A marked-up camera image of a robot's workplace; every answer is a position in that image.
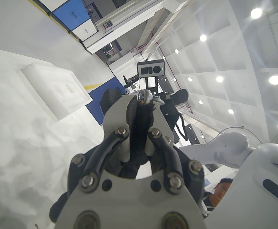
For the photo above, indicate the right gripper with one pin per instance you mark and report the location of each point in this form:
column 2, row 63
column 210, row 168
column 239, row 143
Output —
column 180, row 97

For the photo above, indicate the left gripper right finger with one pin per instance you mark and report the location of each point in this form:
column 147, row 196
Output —
column 162, row 127

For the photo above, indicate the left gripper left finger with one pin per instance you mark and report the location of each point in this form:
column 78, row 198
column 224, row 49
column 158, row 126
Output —
column 115, row 117

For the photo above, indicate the silver padlock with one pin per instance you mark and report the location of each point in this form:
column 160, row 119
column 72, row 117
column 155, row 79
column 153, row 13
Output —
column 144, row 95

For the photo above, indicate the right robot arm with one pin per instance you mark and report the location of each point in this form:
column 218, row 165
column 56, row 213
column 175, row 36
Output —
column 227, row 151

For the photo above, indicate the black mesh office chair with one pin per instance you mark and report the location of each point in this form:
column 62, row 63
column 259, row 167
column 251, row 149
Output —
column 109, row 100

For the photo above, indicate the blue partition panel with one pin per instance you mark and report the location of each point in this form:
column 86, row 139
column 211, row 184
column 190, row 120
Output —
column 73, row 13
column 98, row 106

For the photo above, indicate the white foam tray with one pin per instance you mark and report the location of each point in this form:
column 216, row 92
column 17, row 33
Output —
column 55, row 89

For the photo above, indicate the person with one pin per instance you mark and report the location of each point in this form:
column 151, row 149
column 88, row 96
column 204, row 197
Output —
column 221, row 191

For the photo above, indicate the small white partition panel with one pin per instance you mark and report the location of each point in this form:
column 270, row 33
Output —
column 85, row 30

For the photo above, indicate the robot body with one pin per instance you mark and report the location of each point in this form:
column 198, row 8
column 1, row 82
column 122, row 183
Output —
column 258, row 191

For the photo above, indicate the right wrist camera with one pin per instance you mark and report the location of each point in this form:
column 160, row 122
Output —
column 150, row 69

